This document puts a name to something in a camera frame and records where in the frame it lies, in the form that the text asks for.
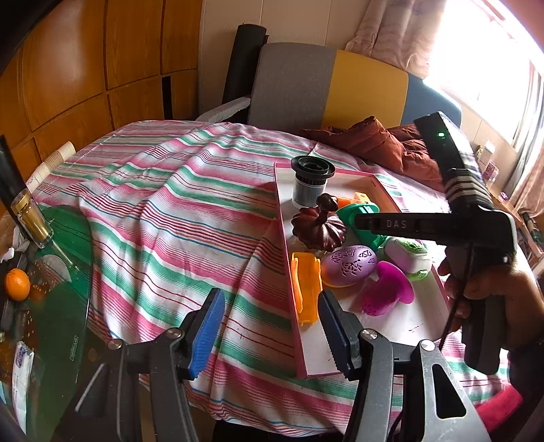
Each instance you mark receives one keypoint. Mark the white and green egg-shaped case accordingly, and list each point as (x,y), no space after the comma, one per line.
(408,257)

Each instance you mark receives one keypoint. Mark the brown flower-shaped lid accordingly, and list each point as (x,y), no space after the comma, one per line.
(318,231)

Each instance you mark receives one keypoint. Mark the glass with gold lid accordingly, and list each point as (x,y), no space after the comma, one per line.
(29,212)

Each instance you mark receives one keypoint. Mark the striped bed sheet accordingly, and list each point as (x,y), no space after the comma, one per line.
(170,212)

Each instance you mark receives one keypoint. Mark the person's right hand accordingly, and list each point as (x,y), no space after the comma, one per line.
(510,289)

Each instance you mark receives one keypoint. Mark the wooden wardrobe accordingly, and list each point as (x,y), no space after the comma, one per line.
(85,63)

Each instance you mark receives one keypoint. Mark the red cloth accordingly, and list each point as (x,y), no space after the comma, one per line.
(501,408)

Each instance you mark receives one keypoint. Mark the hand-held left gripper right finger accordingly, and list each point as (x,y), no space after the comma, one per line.
(333,335)

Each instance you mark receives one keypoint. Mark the beige side curtain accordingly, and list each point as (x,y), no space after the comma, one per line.
(531,178)

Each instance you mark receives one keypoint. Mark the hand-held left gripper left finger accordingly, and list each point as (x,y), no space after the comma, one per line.
(208,335)

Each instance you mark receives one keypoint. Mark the window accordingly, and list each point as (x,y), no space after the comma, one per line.
(488,63)

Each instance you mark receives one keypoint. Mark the green glass table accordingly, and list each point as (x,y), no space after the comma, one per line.
(63,297)

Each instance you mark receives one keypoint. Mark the white and blue packet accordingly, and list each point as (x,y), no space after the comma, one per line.
(22,378)

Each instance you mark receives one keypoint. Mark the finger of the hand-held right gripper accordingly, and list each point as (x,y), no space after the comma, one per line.
(399,224)

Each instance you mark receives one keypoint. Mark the white tray with pink rim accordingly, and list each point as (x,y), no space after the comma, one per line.
(382,335)

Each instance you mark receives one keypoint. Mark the brown quilt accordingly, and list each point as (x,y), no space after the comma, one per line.
(382,144)

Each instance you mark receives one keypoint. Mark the purple patterned egg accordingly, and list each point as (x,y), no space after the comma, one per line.
(348,265)

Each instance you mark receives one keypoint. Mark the stack of paper cups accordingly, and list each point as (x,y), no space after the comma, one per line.
(51,163)

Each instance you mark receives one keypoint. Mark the white small box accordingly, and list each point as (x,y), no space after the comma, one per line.
(488,152)

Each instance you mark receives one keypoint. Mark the green plastic toy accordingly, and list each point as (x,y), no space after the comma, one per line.
(352,211)

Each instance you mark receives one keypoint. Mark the black and grey cup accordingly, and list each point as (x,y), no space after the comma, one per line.
(310,187)

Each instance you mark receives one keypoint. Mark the magenta plastic toy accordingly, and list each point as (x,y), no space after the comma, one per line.
(395,280)

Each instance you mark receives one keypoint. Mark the black rolled mat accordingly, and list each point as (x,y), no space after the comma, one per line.
(242,68)

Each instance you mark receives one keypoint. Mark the orange fruit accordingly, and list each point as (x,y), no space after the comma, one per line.
(17,284)

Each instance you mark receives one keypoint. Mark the orange block toy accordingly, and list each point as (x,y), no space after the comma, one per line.
(361,197)

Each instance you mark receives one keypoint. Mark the purple small box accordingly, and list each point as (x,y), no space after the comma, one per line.
(492,172)

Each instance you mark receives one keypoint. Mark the orange plastic container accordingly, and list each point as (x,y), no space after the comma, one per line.
(306,289)

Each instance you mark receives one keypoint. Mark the pink patterned curtain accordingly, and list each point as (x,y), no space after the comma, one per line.
(395,34)

